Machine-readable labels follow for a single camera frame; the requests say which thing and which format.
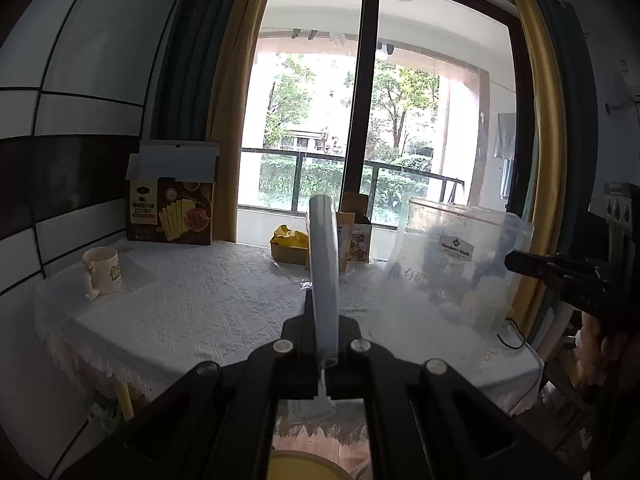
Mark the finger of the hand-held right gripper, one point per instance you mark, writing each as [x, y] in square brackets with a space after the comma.
[540, 265]

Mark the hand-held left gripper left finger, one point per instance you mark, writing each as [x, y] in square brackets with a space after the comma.
[300, 340]

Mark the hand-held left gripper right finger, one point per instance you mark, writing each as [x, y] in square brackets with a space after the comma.
[350, 332]

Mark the clear plastic zip bag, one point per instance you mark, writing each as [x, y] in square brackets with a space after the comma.
[450, 270]

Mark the pale yellow trash bin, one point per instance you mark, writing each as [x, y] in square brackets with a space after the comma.
[300, 465]

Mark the person's right hand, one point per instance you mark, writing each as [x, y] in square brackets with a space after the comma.
[595, 355]

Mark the small printed cardboard box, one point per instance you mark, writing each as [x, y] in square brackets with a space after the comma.
[361, 245]

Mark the kraft paper pouch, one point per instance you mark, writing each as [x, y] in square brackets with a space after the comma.
[345, 240]

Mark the yellow plastic bag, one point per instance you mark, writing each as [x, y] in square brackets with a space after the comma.
[287, 236]

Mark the white fringed tablecloth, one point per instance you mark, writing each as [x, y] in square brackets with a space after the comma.
[200, 305]

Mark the yellow curtain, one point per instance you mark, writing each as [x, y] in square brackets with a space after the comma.
[542, 135]
[235, 110]

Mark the hanging grey cloth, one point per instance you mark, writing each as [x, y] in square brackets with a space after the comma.
[505, 135]

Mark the dark teal curtain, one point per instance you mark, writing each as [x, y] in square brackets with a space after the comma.
[570, 85]
[195, 60]

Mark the yellow table leg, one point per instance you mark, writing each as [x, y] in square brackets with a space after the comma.
[125, 400]

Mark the balcony railing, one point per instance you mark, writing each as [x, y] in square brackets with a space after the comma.
[300, 152]

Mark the brown food carton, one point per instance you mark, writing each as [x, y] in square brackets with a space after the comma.
[170, 205]

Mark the cream cartoon mug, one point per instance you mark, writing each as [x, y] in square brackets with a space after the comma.
[102, 270]

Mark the black white panelled wardrobe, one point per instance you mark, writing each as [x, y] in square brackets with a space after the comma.
[75, 110]

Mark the dark sliding window frame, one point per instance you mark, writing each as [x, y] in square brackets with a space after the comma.
[367, 110]

